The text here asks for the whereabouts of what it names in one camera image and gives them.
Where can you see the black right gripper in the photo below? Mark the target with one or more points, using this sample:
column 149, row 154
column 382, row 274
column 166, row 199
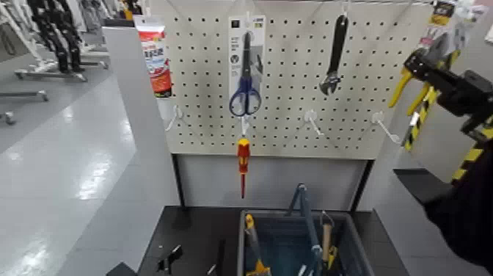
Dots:
column 470, row 94

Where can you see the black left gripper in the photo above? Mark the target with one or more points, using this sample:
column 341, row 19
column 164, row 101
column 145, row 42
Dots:
column 121, row 270

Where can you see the yellow pliers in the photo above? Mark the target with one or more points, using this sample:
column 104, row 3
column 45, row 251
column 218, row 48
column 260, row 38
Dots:
column 398, row 86

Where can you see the grey plastic crate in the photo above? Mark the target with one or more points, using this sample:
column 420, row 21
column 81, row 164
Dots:
column 242, row 246

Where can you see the yellow black hazard tape strip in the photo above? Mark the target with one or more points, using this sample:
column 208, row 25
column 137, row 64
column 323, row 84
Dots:
column 418, row 123
column 472, row 155

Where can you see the grey partition panel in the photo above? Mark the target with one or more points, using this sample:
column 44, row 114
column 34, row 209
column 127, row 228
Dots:
column 443, row 146

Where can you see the black adjustable wrench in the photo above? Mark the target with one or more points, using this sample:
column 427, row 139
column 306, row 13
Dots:
column 339, row 38

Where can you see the red yellow screwdriver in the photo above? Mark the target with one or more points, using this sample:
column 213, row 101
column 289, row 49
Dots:
column 243, row 154

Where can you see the white partition panel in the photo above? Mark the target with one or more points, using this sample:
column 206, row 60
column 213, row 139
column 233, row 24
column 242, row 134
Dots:
column 134, row 154

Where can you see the blue bar clamp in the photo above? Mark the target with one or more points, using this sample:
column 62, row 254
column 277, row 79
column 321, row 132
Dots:
column 307, row 216

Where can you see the yellow black small tool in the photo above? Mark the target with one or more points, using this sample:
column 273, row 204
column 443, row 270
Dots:
column 332, row 257

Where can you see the blue scissors in package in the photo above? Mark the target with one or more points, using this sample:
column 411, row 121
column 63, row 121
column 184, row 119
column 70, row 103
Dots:
column 246, row 57

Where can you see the white perforated pegboard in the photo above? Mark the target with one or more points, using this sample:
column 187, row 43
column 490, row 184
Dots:
column 208, row 77

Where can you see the red white adhesive tube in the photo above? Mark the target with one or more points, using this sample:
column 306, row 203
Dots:
column 156, row 57

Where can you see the black humanoid robot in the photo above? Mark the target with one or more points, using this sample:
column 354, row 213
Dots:
column 54, row 34

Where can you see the white humanoid robot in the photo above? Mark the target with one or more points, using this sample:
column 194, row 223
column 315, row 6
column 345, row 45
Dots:
column 19, row 31

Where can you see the white stand panel black frame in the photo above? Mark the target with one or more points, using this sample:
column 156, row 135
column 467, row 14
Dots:
column 269, row 181

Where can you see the grey wheeled base frame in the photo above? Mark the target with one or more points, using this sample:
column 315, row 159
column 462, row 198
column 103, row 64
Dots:
column 50, row 74
column 23, row 94

